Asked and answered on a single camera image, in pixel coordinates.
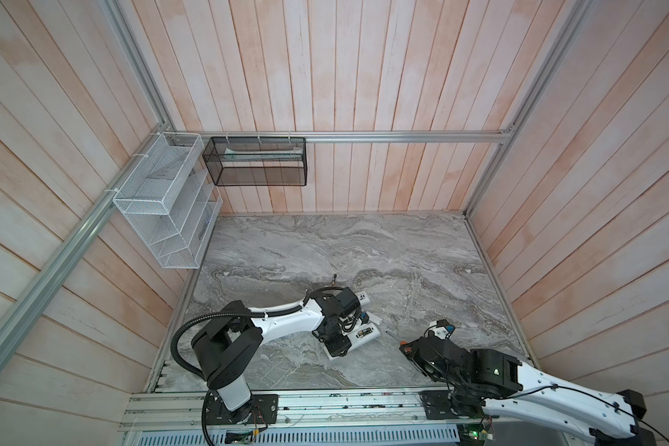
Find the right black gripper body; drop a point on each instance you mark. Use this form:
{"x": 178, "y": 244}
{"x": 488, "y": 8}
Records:
{"x": 413, "y": 356}

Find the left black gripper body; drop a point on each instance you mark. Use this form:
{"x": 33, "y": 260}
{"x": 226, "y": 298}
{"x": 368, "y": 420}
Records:
{"x": 334, "y": 338}

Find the white remote control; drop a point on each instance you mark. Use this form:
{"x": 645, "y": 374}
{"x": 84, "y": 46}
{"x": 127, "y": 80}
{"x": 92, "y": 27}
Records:
{"x": 364, "y": 299}
{"x": 359, "y": 342}

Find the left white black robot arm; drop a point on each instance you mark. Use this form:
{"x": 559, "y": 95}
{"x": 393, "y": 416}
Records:
{"x": 331, "y": 302}

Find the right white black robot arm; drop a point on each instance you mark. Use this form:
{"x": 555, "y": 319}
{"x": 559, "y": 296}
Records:
{"x": 533, "y": 396}

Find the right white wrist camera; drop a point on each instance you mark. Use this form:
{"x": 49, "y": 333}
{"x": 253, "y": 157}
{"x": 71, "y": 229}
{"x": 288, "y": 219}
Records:
{"x": 442, "y": 329}

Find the black wire mesh basket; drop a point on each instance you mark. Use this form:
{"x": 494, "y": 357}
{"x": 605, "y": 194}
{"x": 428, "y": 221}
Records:
{"x": 257, "y": 161}

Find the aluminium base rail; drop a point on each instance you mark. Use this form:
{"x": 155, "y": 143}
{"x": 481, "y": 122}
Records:
{"x": 296, "y": 408}

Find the horizontal aluminium frame bar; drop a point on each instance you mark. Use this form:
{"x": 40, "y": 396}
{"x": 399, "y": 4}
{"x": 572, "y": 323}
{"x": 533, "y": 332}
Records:
{"x": 406, "y": 136}

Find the white wire mesh shelf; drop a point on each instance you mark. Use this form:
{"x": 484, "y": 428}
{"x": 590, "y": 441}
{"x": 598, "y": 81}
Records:
{"x": 168, "y": 200}

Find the left aluminium frame bar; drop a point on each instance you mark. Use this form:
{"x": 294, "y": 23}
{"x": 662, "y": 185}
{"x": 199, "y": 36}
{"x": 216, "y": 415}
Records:
{"x": 22, "y": 316}

